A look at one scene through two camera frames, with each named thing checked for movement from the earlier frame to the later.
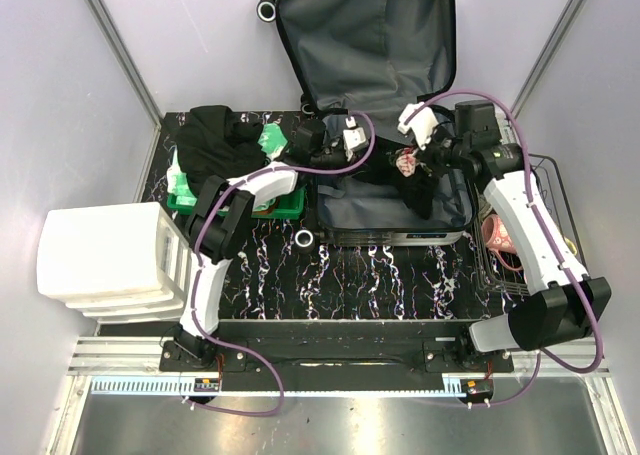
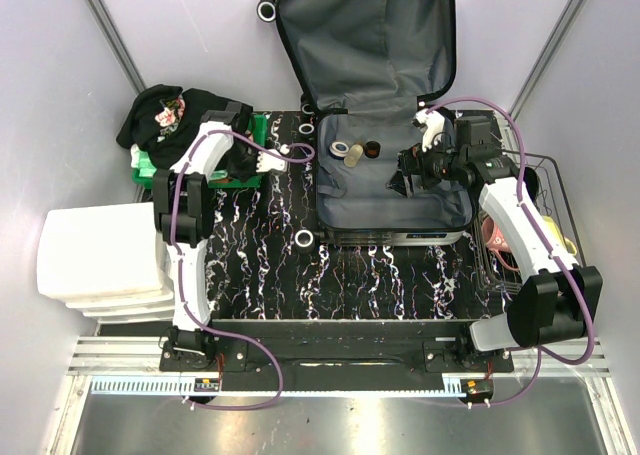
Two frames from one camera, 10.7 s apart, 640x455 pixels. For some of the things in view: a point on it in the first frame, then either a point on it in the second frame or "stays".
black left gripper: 344,158 -> 243,174
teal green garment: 272,139 -> 141,160
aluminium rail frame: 95,358 stays
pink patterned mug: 498,238 stays
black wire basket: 556,198 stays
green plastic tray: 293,210 -> 260,125
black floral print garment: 403,168 -> 163,119
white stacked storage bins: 115,263 stays
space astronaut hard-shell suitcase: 381,46 stays
